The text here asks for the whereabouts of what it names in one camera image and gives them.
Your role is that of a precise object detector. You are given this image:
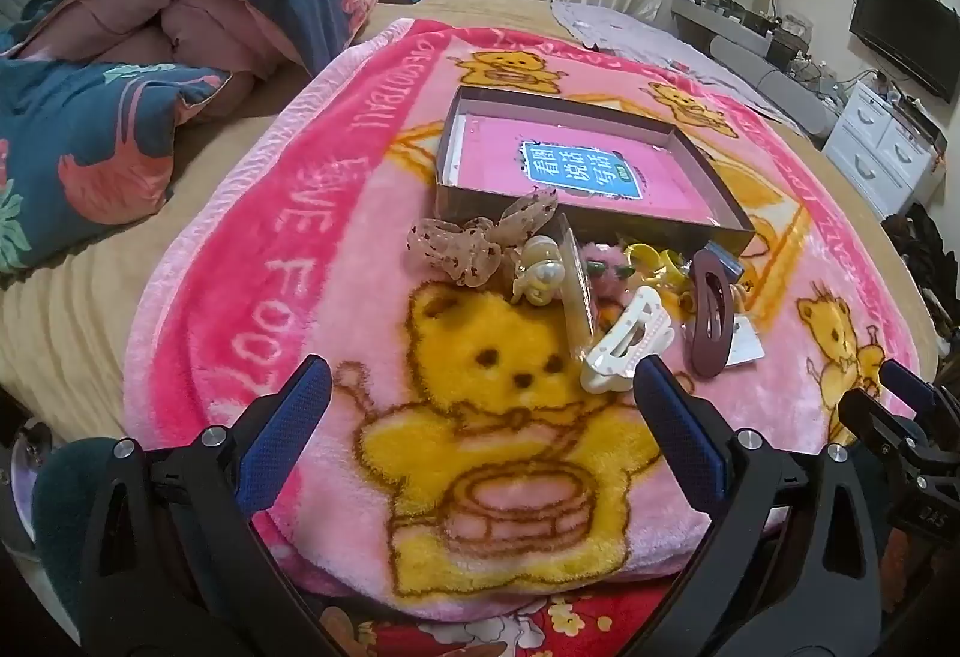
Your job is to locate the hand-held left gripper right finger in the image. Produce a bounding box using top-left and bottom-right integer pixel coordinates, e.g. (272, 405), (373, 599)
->
(634, 353), (882, 657)

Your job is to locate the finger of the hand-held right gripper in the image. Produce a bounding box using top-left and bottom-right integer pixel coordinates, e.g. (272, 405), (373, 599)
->
(881, 359), (960, 433)
(838, 391), (931, 470)

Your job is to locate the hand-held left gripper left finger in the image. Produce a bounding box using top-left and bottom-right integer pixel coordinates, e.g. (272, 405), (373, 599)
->
(79, 355), (338, 657)

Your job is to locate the maroon oval hair clip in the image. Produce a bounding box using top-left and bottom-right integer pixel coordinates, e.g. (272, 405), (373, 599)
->
(690, 246), (736, 379)

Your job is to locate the white claw hair clip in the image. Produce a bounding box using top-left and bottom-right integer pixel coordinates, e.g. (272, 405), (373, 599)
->
(581, 286), (674, 395)

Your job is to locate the white earring card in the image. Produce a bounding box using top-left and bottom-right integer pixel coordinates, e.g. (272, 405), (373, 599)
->
(724, 316), (764, 369)

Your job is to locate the clear plastic packet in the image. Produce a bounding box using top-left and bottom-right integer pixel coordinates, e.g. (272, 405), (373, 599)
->
(555, 214), (601, 358)

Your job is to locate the pink fuzzy hair clip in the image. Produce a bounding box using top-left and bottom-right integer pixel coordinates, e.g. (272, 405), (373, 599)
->
(581, 241), (638, 324)

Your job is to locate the pearl hair clip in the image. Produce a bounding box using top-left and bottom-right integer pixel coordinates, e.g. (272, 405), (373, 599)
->
(512, 235), (563, 307)

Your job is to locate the sheer dotted bow hair clip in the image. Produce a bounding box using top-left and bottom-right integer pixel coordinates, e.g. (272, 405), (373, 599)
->
(407, 188), (560, 289)

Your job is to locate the brown cardboard box tray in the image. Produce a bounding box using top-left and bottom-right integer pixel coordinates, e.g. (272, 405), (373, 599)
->
(433, 85), (755, 260)

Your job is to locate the pink bear print blanket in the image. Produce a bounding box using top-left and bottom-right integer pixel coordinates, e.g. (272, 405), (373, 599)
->
(124, 18), (920, 620)

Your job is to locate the dark clothes pile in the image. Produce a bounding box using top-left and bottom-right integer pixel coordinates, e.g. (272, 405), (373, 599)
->
(881, 203), (960, 328)

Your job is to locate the tan hair accessory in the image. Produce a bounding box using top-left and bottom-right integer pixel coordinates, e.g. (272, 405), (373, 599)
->
(731, 267), (762, 313)

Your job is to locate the white drawer cabinet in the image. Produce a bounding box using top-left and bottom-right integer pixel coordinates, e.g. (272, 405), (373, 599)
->
(825, 79), (946, 219)

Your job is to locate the pink book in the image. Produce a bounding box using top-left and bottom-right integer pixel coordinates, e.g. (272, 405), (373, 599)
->
(454, 115), (732, 227)

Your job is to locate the blue floral quilt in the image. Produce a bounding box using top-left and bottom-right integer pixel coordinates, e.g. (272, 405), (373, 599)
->
(0, 0), (391, 275)

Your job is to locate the clutter of electronics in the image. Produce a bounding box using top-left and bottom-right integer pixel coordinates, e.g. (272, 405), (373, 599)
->
(686, 0), (833, 80)

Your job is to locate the lavender cloth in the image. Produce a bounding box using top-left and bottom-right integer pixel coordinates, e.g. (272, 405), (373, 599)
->
(551, 0), (811, 137)

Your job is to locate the black wall television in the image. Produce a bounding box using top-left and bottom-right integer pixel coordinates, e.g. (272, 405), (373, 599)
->
(849, 0), (960, 103)

